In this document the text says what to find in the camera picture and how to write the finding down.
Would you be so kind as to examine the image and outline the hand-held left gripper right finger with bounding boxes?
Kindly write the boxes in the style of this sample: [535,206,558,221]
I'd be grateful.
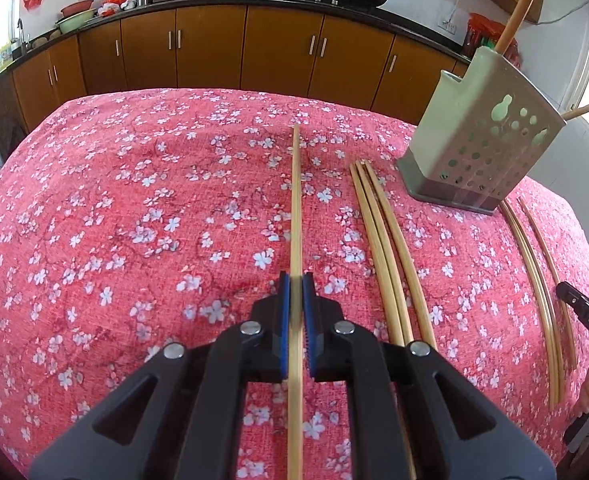
[302,272,558,480]

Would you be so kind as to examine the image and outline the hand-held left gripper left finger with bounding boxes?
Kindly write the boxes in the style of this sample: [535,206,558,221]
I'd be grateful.
[28,271,291,480]

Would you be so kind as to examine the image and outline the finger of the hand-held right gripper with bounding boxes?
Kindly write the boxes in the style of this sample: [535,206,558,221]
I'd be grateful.
[555,281,583,317]

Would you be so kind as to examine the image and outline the grey perforated chopstick holder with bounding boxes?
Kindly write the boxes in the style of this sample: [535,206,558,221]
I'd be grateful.
[395,46,566,217]

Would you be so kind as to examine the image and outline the red floral tablecloth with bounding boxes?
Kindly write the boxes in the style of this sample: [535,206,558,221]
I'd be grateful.
[0,87,589,480]

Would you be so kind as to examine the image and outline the red plastic bag over bottles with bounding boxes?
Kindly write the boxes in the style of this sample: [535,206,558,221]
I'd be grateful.
[467,12,506,36]

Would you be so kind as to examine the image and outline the brown lower kitchen cabinets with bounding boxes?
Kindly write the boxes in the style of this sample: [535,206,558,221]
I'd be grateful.
[0,2,475,136]

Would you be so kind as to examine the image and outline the red and white plastic bag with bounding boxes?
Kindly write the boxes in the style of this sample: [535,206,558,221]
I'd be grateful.
[97,0,135,16]

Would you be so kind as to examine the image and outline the green basin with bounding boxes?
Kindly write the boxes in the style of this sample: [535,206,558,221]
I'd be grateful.
[56,9,100,35]

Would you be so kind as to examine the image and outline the red basin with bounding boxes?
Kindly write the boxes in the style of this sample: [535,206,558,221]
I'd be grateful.
[60,0,95,18]

